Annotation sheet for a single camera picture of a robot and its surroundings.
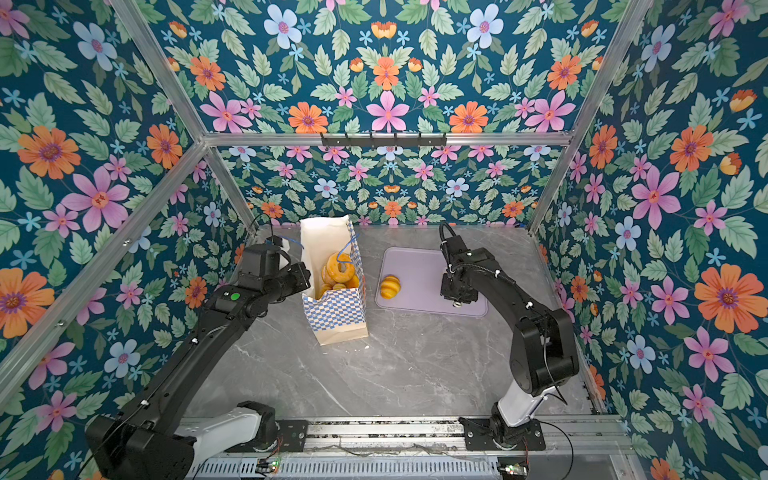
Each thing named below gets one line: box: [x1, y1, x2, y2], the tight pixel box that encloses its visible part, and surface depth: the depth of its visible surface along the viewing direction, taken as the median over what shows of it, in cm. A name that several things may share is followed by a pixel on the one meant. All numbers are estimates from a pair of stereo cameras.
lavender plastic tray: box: [375, 246, 489, 318], surface depth 107 cm
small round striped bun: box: [380, 274, 401, 300], surface depth 101 cm
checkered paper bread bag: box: [300, 215, 369, 346], surface depth 82 cm
